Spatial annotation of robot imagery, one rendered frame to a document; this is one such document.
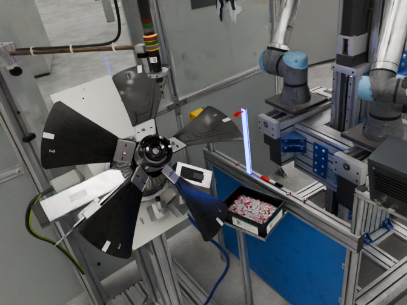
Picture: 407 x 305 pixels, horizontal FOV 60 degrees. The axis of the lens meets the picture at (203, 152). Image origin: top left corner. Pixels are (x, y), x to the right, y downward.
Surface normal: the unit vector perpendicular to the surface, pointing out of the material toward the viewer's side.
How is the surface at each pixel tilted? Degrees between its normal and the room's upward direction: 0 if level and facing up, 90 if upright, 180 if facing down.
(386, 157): 15
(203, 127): 10
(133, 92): 47
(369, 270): 0
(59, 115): 71
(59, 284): 90
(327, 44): 90
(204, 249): 0
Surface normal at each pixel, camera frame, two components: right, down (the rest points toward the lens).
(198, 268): -0.14, -0.84
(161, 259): 0.59, 0.36
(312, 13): 0.32, 0.47
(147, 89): -0.27, -0.29
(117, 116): 0.36, -0.27
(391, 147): -0.34, -0.70
